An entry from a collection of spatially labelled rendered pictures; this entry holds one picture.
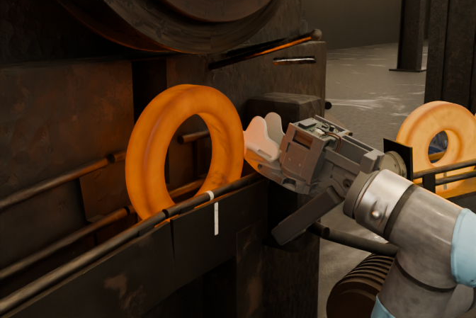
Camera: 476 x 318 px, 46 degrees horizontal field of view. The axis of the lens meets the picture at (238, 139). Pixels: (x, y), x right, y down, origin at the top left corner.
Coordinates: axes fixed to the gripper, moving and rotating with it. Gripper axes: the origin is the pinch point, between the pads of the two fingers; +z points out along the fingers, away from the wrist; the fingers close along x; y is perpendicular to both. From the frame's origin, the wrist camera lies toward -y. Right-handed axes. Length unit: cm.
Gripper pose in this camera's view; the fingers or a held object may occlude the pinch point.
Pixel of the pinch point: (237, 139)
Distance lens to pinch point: 78.4
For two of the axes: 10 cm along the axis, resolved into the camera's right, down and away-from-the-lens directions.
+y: 2.5, -8.9, -3.9
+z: -7.7, -4.3, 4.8
